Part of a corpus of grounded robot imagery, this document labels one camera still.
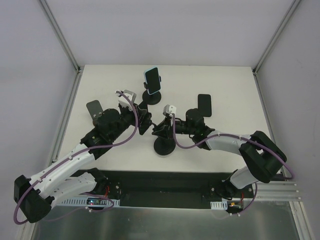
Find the aluminium frame rail right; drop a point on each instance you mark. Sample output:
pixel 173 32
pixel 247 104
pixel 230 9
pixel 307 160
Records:
pixel 277 34

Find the black round-base phone stand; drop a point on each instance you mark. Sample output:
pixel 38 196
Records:
pixel 150 99
pixel 164 147

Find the white slotted cable duct right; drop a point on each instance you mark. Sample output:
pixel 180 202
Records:
pixel 226 204

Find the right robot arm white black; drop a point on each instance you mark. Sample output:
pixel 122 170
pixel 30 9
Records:
pixel 261 155

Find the white slotted cable duct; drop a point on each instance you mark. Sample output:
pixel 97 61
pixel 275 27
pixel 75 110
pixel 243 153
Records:
pixel 87 201
pixel 226 204

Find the aluminium frame rail left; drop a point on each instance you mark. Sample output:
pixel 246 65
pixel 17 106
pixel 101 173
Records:
pixel 59 34

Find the aluminium profile beam right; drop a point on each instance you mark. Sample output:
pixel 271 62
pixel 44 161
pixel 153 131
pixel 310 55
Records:
pixel 278 191

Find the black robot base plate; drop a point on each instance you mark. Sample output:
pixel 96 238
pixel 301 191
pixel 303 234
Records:
pixel 149 189

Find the black phone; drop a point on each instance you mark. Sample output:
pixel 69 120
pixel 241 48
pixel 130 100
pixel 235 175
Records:
pixel 144 117
pixel 204 104

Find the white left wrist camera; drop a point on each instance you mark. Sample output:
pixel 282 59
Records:
pixel 126 99

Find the small metal folding phone stand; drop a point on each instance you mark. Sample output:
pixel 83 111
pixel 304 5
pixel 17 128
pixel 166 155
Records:
pixel 95 109

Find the phone in light blue case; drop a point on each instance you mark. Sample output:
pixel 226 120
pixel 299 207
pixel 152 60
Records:
pixel 152 80

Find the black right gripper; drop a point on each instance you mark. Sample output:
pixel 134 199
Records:
pixel 165 128

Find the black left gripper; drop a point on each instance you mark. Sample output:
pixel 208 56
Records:
pixel 144 121

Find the white slotted cable duct left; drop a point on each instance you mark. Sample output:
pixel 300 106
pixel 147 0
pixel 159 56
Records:
pixel 87 201

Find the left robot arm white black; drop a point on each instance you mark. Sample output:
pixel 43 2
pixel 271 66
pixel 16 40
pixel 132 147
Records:
pixel 37 195

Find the aluminium frame rail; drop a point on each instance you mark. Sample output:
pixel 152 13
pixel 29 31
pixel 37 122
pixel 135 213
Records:
pixel 59 34
pixel 277 34

